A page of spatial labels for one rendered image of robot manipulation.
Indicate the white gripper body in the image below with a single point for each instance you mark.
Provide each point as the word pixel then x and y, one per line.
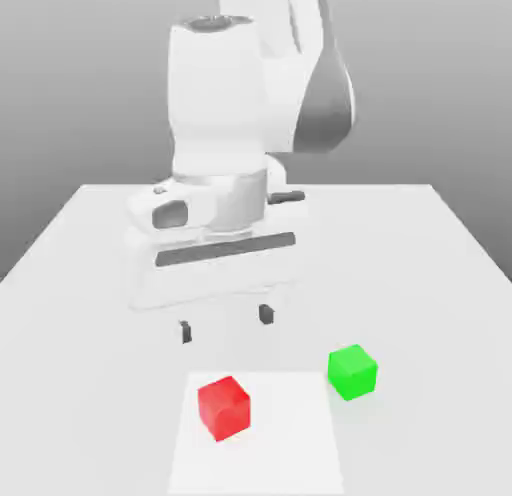
pixel 216 276

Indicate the small green cube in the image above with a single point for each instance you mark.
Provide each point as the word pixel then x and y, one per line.
pixel 352 372

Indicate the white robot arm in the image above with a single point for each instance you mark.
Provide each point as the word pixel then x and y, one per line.
pixel 216 104

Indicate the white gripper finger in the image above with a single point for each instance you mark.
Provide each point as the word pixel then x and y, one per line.
pixel 184 328
pixel 265 308

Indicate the small red cube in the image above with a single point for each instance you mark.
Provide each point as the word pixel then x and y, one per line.
pixel 224 408

